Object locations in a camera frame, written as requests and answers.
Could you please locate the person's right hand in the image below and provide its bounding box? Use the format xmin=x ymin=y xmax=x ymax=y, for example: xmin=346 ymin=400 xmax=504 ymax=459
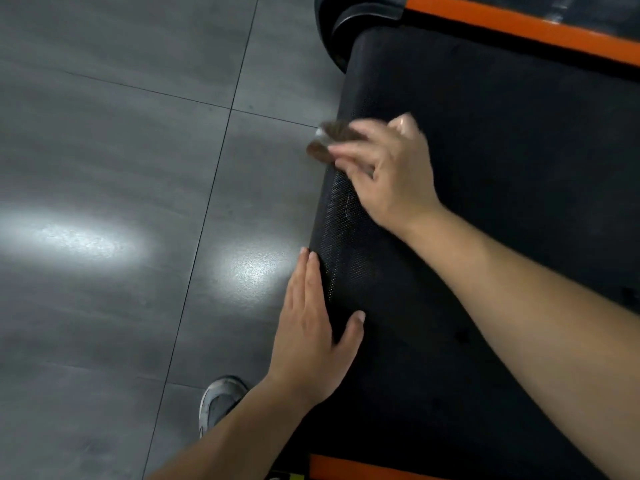
xmin=326 ymin=112 xmax=445 ymax=239

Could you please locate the person's left grey sneaker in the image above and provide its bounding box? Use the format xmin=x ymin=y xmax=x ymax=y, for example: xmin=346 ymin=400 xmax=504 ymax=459
xmin=197 ymin=375 xmax=249 ymax=439

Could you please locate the person's right forearm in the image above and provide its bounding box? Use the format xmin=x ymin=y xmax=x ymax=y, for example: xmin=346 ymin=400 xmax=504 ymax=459
xmin=402 ymin=207 xmax=640 ymax=480

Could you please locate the person's left forearm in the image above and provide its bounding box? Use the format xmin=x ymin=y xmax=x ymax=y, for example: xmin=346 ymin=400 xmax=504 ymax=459
xmin=145 ymin=377 xmax=319 ymax=480

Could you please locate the brown and grey cleaning cloth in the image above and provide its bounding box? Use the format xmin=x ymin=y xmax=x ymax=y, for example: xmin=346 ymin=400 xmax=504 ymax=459
xmin=305 ymin=119 xmax=376 ymax=178

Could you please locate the person's left hand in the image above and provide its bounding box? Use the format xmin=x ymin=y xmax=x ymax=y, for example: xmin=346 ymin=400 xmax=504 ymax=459
xmin=263 ymin=246 xmax=367 ymax=409

